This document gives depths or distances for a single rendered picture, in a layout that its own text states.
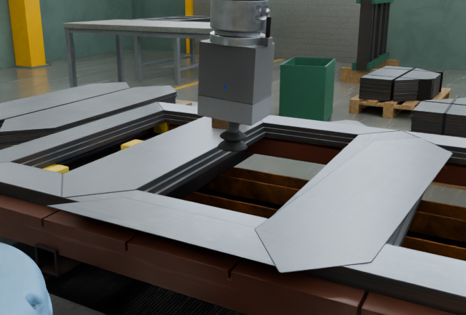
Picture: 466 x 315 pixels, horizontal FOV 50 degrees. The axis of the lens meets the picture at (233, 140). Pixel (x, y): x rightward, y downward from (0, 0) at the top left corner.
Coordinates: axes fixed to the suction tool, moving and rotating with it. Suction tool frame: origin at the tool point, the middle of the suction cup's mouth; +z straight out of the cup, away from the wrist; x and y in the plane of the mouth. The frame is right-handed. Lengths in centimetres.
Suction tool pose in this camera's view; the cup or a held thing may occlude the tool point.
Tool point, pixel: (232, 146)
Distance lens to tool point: 72.9
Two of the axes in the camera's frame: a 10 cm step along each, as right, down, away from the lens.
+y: -8.9, -1.9, 4.2
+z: -0.4, 9.4, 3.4
